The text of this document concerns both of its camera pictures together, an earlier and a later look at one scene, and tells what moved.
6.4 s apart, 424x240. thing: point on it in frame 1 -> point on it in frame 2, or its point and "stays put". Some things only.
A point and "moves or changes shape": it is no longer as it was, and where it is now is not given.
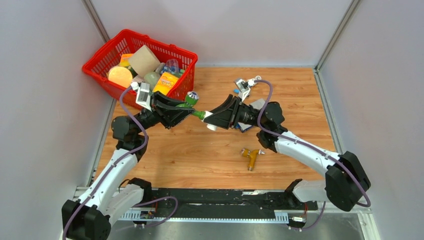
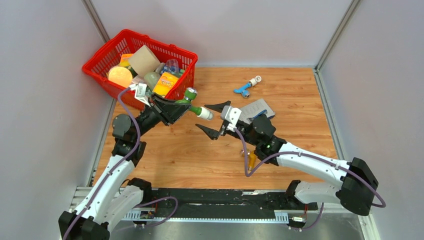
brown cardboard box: [143, 60] stays put
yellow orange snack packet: [165, 82] stays put
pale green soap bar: [151, 78] stays put
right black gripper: [225, 118] -> [212, 133]
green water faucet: [191, 99] moves or changes shape
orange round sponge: [120, 75] stays put
